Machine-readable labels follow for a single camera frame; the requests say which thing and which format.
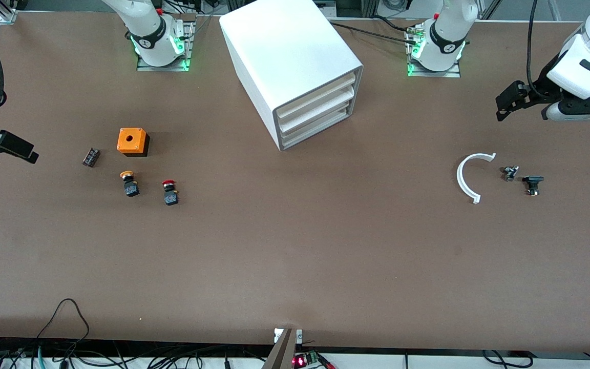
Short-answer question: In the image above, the red-capped push button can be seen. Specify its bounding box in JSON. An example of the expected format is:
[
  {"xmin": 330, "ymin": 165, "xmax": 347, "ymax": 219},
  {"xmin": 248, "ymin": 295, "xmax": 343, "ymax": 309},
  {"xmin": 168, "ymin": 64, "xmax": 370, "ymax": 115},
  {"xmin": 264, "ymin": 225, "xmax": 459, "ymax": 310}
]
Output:
[{"xmin": 162, "ymin": 179, "xmax": 180, "ymax": 207}]

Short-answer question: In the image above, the white low drawer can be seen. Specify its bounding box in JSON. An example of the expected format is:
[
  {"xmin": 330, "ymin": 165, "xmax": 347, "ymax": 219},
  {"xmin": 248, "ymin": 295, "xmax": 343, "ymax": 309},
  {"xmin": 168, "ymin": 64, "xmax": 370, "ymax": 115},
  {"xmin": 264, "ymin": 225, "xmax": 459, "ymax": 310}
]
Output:
[{"xmin": 280, "ymin": 106, "xmax": 350, "ymax": 150}]

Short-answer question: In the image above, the orange-capped push button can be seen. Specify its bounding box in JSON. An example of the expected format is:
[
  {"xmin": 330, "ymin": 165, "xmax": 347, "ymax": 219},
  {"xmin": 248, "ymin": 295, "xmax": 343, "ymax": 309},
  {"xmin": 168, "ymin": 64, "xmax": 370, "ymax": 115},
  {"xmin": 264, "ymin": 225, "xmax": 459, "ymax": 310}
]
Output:
[{"xmin": 120, "ymin": 171, "xmax": 140, "ymax": 198}]

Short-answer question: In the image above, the white high drawer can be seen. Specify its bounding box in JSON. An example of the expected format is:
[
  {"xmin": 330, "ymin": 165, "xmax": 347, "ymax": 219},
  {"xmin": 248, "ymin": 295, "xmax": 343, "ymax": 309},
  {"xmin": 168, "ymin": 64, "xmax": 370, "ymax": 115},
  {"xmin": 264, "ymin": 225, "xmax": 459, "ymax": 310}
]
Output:
[{"xmin": 277, "ymin": 73, "xmax": 357, "ymax": 118}]

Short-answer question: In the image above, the white middle drawer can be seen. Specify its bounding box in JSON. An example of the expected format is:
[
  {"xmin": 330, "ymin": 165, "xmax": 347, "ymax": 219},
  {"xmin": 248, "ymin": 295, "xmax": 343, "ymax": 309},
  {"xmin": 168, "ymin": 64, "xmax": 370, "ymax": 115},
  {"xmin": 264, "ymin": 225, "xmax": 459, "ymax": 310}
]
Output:
[{"xmin": 279, "ymin": 87, "xmax": 353, "ymax": 133}]

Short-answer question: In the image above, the white drawer cabinet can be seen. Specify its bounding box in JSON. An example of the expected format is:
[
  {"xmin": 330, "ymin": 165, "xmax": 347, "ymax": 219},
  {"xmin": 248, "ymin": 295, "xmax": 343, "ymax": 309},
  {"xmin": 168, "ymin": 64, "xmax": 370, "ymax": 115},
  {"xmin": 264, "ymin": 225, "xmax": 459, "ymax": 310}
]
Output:
[{"xmin": 219, "ymin": 0, "xmax": 365, "ymax": 152}]

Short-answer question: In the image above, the white curved plastic arc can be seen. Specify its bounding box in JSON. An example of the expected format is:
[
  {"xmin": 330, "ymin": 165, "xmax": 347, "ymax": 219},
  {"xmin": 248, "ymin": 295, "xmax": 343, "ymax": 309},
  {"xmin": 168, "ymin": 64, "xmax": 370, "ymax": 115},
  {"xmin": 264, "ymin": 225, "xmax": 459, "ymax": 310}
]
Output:
[{"xmin": 456, "ymin": 152, "xmax": 497, "ymax": 204}]

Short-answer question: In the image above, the orange box with hole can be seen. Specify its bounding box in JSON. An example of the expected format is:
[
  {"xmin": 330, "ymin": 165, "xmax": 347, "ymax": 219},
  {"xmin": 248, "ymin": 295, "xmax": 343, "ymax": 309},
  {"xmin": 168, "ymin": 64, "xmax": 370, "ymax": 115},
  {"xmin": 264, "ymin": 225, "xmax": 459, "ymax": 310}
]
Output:
[{"xmin": 117, "ymin": 128, "xmax": 150, "ymax": 157}]

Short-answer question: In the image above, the circuit board with red light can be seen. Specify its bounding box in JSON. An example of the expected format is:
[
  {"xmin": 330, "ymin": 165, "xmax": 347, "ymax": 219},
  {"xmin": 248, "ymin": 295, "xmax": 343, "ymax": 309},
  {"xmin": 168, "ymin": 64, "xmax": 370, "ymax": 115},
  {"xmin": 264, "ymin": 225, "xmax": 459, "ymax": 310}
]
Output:
[{"xmin": 292, "ymin": 351, "xmax": 322, "ymax": 369}]

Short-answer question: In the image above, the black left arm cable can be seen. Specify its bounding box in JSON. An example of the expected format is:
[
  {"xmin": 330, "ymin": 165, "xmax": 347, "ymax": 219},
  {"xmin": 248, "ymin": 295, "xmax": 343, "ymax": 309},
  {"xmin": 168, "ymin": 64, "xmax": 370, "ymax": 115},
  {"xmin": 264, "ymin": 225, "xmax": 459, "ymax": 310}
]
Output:
[{"xmin": 528, "ymin": 0, "xmax": 553, "ymax": 99}]

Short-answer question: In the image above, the small black switch part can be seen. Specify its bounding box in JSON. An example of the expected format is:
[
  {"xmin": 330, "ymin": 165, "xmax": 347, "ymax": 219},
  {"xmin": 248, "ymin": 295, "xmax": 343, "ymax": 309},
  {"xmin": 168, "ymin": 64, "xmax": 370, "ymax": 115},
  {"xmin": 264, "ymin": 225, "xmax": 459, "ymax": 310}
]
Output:
[{"xmin": 522, "ymin": 175, "xmax": 545, "ymax": 197}]

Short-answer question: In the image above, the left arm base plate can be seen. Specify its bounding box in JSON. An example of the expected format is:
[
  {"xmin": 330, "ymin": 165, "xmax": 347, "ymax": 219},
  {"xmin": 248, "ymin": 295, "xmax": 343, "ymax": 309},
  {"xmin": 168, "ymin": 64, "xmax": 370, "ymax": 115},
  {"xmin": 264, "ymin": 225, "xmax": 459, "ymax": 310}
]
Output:
[{"xmin": 405, "ymin": 23, "xmax": 462, "ymax": 78}]

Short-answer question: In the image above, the black thick table cable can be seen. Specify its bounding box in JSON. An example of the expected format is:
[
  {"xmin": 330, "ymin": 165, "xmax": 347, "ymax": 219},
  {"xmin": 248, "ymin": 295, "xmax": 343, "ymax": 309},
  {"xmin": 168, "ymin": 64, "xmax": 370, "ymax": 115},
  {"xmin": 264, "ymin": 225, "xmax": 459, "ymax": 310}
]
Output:
[{"xmin": 326, "ymin": 19, "xmax": 421, "ymax": 46}]

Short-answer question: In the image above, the black looped thin cable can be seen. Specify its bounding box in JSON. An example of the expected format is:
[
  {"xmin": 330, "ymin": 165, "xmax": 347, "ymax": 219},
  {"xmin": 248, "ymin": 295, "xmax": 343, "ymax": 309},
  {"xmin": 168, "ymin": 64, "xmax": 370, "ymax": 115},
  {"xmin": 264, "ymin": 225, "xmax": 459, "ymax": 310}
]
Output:
[{"xmin": 35, "ymin": 298, "xmax": 91, "ymax": 355}]

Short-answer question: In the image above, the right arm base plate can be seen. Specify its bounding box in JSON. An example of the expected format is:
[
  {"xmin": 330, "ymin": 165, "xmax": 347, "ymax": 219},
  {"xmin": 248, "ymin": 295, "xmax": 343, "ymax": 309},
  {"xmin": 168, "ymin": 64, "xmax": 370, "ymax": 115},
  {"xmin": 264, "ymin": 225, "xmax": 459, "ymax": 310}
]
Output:
[{"xmin": 137, "ymin": 20, "xmax": 195, "ymax": 72}]

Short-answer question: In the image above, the grey slanted post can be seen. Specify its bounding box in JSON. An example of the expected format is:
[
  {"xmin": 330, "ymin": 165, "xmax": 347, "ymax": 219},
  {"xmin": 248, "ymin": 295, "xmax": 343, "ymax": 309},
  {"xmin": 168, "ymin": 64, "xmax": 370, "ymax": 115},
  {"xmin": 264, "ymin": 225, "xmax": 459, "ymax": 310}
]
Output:
[{"xmin": 263, "ymin": 328, "xmax": 299, "ymax": 369}]

